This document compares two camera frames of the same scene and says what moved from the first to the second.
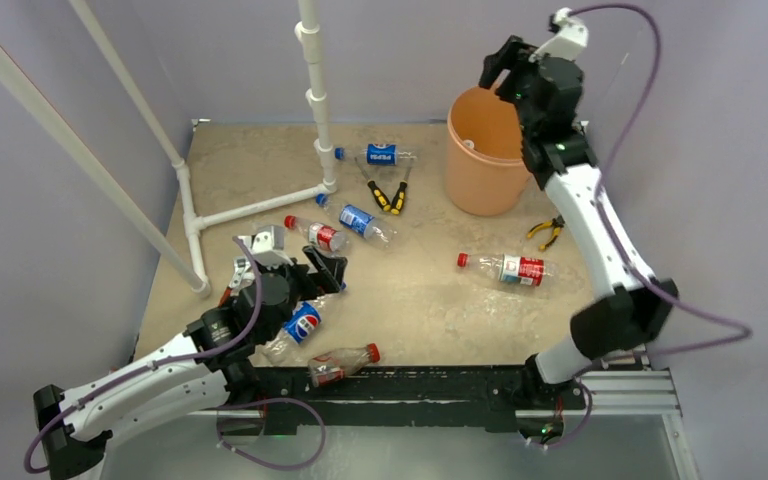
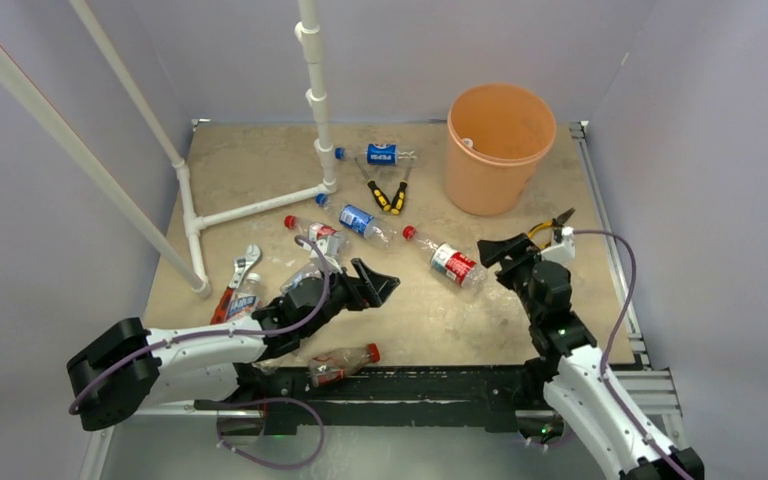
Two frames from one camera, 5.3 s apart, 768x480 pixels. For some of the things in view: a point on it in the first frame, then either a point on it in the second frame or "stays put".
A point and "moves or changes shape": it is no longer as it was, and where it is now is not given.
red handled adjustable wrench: (240, 267) stays put
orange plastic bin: (485, 167) stays put
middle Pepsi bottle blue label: (361, 222) stays put
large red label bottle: (519, 270) moves or changes shape
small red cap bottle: (318, 235) stays put
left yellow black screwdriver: (378, 193) stays put
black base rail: (497, 393) stays put
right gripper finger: (513, 47) to (516, 243)
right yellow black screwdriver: (398, 200) stays put
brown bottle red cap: (330, 367) stays put
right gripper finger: (495, 72) to (494, 251)
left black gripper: (330, 266) to (373, 282)
